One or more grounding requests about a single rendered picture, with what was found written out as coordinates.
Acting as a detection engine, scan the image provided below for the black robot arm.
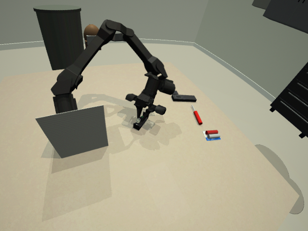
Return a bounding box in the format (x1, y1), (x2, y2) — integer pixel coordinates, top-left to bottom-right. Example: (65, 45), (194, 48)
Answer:
(51, 19), (175, 114)

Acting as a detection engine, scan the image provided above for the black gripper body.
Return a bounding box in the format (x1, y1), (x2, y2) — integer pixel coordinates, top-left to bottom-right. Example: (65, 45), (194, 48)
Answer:
(126, 87), (166, 115)

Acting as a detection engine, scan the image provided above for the red screwdriver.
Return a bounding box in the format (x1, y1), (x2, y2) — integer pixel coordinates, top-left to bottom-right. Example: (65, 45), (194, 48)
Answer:
(194, 111), (202, 125)

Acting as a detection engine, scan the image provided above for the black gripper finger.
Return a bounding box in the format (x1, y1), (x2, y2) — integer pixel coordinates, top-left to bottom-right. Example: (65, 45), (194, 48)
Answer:
(142, 109), (155, 122)
(134, 104), (143, 118)

